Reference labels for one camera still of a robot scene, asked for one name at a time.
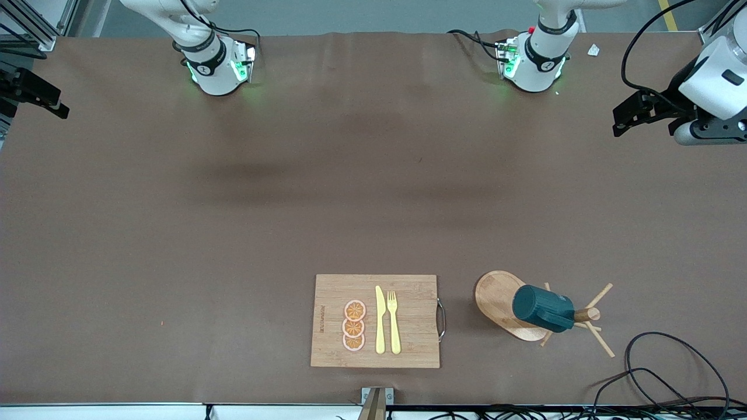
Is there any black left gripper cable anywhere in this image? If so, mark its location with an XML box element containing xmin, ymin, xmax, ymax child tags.
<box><xmin>620</xmin><ymin>0</ymin><xmax>736</xmax><ymax>114</ymax></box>

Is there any brown table cover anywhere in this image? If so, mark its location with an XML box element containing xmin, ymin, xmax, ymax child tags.
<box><xmin>0</xmin><ymin>29</ymin><xmax>747</xmax><ymax>406</ymax></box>

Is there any wooden cup rack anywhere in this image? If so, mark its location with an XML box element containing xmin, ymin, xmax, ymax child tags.
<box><xmin>474</xmin><ymin>270</ymin><xmax>615</xmax><ymax>358</ymax></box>

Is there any teal cup yellow inside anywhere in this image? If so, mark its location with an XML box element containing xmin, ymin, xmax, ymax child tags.
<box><xmin>512</xmin><ymin>284</ymin><xmax>576</xmax><ymax>333</ymax></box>

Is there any black right arm base cable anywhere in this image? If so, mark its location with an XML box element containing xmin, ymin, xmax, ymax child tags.
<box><xmin>178</xmin><ymin>0</ymin><xmax>261</xmax><ymax>59</ymax></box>

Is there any aluminium frame profile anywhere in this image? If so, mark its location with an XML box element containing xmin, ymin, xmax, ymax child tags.
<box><xmin>697</xmin><ymin>0</ymin><xmax>747</xmax><ymax>46</ymax></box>
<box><xmin>0</xmin><ymin>0</ymin><xmax>79</xmax><ymax>59</ymax></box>

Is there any black arm base cable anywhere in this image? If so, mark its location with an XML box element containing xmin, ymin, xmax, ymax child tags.
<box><xmin>178</xmin><ymin>0</ymin><xmax>261</xmax><ymax>59</ymax></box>
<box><xmin>448</xmin><ymin>29</ymin><xmax>502</xmax><ymax>62</ymax></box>

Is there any yellow plastic fork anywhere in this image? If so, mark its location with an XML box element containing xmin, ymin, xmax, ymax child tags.
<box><xmin>387</xmin><ymin>290</ymin><xmax>402</xmax><ymax>355</ymax></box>

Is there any black loose cable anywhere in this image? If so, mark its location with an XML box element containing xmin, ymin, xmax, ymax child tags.
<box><xmin>624</xmin><ymin>331</ymin><xmax>731</xmax><ymax>409</ymax></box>
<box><xmin>592</xmin><ymin>367</ymin><xmax>701</xmax><ymax>420</ymax></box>

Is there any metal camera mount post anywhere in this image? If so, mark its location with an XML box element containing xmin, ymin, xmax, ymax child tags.
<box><xmin>359</xmin><ymin>387</ymin><xmax>395</xmax><ymax>420</ymax></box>

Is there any black left arm base cable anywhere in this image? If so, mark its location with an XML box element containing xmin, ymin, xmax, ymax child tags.
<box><xmin>448</xmin><ymin>29</ymin><xmax>502</xmax><ymax>62</ymax></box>

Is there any yellow plastic knife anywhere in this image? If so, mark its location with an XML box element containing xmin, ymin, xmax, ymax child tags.
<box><xmin>375</xmin><ymin>285</ymin><xmax>386</xmax><ymax>355</ymax></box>

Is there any bamboo cutting board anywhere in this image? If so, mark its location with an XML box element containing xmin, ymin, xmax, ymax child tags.
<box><xmin>310</xmin><ymin>274</ymin><xmax>447</xmax><ymax>369</ymax></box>

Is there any white table edge rail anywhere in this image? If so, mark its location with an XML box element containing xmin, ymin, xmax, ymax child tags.
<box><xmin>0</xmin><ymin>402</ymin><xmax>747</xmax><ymax>420</ymax></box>

